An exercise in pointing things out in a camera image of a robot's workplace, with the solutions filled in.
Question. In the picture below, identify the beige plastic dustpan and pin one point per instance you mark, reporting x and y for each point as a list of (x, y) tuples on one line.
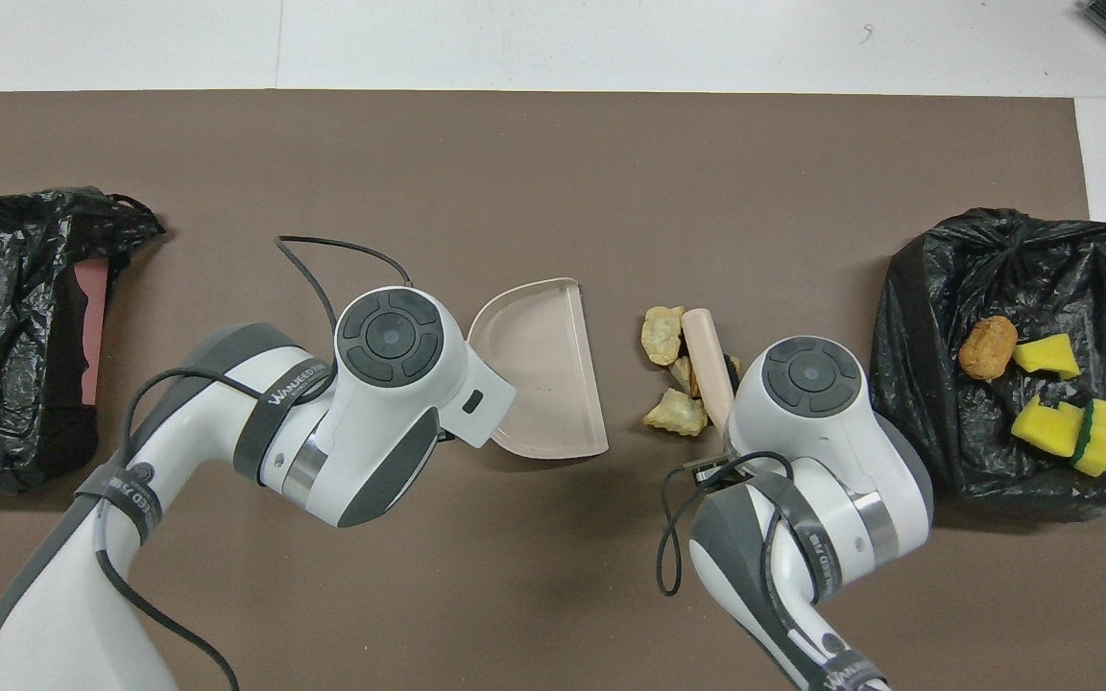
[(543, 374)]

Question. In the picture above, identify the pale bread chunk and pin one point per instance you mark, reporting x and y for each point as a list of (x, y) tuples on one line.
[(676, 415), (661, 336)]

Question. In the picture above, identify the orange croissant piece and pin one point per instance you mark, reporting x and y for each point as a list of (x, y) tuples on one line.
[(685, 374)]

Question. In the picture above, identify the beige brush with black bristles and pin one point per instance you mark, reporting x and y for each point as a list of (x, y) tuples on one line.
[(709, 365)]

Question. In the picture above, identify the brown bread roll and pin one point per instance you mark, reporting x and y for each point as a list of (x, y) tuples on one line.
[(987, 348)]

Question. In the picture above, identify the yellow sponge piece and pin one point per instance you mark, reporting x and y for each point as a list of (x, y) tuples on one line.
[(1047, 427), (1098, 441), (1047, 357)]

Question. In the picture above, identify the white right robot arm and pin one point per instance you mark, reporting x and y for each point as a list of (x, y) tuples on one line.
[(822, 432)]

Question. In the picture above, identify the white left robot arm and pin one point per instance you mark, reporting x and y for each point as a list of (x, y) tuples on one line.
[(361, 413)]

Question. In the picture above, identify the black bag lined bin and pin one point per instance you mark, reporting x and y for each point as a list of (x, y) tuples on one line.
[(937, 317)]

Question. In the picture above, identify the pink plastic bin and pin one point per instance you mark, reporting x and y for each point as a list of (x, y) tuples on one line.
[(92, 326)]

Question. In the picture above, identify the brown table mat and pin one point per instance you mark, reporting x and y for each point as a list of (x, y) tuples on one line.
[(553, 144)]

